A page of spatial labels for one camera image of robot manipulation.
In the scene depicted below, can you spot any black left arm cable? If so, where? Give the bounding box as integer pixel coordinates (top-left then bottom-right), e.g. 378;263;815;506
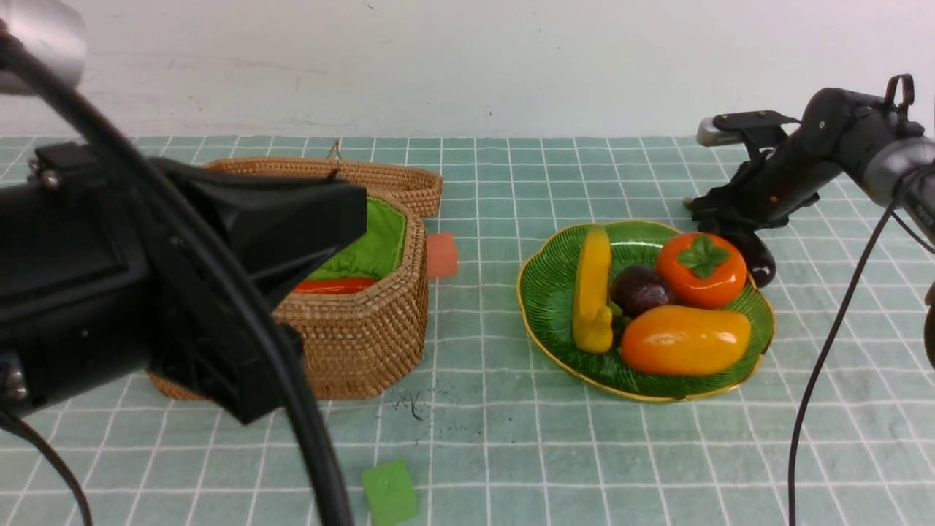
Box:
0;29;355;526

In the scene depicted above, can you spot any dark purple toy eggplant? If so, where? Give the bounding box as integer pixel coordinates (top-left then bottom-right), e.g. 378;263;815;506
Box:
719;229;776;289

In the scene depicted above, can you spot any yellow toy banana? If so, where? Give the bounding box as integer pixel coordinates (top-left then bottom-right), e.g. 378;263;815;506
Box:
572;226;614;355

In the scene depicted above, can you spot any orange foam block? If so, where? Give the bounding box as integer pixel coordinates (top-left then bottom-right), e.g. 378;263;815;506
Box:
425;231;459;279

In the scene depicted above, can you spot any orange toy persimmon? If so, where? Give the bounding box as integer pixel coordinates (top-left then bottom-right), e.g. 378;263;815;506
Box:
655;231;747;310

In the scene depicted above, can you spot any woven wicker basket lid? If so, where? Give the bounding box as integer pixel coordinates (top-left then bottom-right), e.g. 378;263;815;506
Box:
204;141;443;218

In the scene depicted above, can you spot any orange toy carrot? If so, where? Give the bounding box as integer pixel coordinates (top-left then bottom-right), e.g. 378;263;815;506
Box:
293;277;377;295

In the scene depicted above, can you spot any woven wicker basket green lining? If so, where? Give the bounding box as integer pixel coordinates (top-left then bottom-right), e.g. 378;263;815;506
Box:
146;187;430;401

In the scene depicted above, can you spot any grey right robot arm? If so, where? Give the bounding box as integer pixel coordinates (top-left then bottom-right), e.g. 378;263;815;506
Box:
687;74;934;237

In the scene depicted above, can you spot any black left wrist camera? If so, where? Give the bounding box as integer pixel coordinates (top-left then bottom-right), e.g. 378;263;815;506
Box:
1;1;89;92

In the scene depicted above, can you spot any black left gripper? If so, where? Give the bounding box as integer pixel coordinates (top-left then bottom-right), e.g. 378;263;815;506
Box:
1;142;368;425

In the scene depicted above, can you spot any green leaf-shaped glass plate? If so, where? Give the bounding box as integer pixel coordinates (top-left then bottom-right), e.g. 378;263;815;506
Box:
516;224;776;403

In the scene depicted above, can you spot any green checkered tablecloth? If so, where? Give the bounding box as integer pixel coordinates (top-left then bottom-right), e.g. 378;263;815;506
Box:
29;137;933;525

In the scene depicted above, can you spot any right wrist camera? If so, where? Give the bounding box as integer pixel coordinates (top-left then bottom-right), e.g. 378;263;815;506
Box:
695;110;801;150

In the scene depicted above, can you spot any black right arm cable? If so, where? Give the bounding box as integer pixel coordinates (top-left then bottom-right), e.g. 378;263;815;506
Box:
787;168;935;526

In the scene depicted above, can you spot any green foam cube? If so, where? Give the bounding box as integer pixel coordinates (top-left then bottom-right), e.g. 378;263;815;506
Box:
362;459;419;525

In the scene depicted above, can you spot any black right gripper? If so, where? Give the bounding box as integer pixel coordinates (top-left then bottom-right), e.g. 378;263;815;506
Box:
682;143;844;237

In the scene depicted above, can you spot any orange yellow toy mango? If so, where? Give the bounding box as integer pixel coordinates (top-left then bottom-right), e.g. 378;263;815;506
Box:
620;304;752;377

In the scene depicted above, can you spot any purple toy mangosteen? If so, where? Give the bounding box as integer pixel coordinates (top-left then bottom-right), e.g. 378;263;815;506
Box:
610;265;676;319

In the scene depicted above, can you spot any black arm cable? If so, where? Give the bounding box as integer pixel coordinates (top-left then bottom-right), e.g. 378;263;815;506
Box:
787;168;935;526
0;29;355;526

